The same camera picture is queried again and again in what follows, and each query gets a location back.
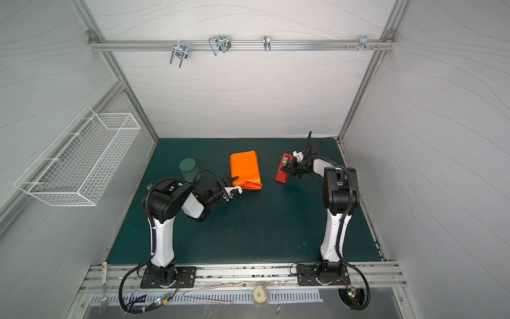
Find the metal u-bolt clamp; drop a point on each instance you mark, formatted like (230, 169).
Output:
(179, 53)
(220, 43)

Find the small metal bracket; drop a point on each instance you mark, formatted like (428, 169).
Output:
(266, 43)

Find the right metal bolt clamp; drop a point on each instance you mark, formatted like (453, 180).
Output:
(364, 45)

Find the white power strip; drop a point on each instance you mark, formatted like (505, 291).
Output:
(104, 273)

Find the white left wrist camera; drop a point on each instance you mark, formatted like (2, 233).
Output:
(232, 192)

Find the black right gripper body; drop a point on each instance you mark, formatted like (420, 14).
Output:
(293, 167)

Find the fork hanging at front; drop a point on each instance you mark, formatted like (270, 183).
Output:
(104, 301)

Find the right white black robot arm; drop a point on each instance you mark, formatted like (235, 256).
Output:
(339, 196)

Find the white wire basket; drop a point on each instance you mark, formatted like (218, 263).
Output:
(75, 170)

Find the aluminium crossbar rail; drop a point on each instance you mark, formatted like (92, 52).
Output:
(237, 45)

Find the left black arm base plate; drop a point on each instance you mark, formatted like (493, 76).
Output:
(183, 277)

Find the middle metal u-bolt clamp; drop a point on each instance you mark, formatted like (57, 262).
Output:
(220, 43)

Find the left metal u-bolt clamp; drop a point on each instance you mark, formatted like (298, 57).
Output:
(179, 53)

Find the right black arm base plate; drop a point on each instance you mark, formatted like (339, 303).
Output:
(306, 275)

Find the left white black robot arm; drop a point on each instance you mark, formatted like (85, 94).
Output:
(163, 201)

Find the orange wrapping paper sheet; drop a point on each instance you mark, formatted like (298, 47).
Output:
(244, 167)

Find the white slotted vent strip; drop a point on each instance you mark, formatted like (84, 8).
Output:
(295, 296)

